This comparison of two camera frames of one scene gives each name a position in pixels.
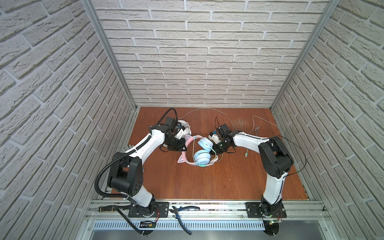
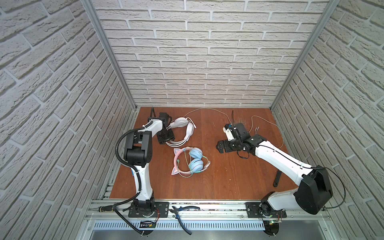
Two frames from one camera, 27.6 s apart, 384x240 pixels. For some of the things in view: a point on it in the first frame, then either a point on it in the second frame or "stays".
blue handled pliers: x=177 y=210 stays
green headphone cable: x=246 y=155 → x=194 y=172
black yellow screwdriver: x=107 y=208 stays
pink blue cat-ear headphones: x=202 y=155 → x=196 y=163
